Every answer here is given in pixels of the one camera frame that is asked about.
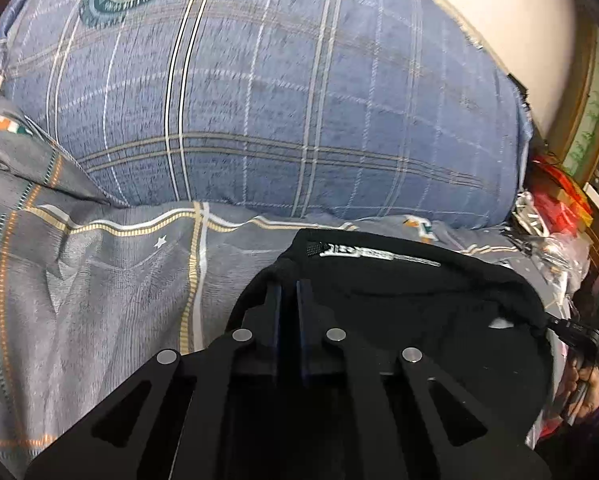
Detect black pants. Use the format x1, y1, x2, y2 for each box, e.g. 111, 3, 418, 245
227, 229, 553, 440

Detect person's right hand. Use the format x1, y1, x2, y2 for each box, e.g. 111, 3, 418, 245
557, 358, 599, 422

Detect clear plastic bags pile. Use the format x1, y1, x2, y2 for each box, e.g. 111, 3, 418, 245
510, 191, 590, 304

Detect red packaging clutter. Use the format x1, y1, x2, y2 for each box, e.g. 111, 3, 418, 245
526, 154, 592, 236

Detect grey patterned bed quilt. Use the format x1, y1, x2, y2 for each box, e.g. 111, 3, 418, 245
0, 96, 566, 479

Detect blue plaid pillow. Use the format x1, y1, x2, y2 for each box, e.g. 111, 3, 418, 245
0, 0, 533, 229

